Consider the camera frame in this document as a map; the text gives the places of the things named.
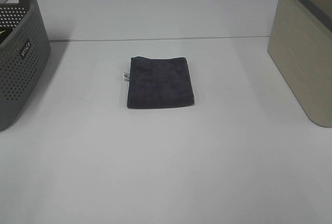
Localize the beige storage bin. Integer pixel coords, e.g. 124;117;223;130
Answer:
268;0;331;128

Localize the grey perforated plastic basket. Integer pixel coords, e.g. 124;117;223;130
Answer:
1;0;51;130

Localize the dark grey towel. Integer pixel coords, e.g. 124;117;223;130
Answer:
127;57;195;109

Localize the black item with yellow stripe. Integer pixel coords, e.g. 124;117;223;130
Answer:
0;28;13;44

